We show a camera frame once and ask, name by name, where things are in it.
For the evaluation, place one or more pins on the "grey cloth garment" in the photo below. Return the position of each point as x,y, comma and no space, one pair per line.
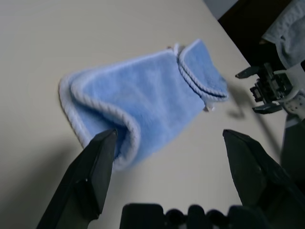
290,35

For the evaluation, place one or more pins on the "light blue towel white trim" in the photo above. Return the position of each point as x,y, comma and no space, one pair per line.
147,95

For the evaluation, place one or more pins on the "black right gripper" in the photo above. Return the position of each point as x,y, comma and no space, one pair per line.
271,86

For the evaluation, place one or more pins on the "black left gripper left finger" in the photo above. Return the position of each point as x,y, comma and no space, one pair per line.
83,186

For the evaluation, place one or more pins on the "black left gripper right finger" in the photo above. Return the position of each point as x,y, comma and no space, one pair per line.
257,171

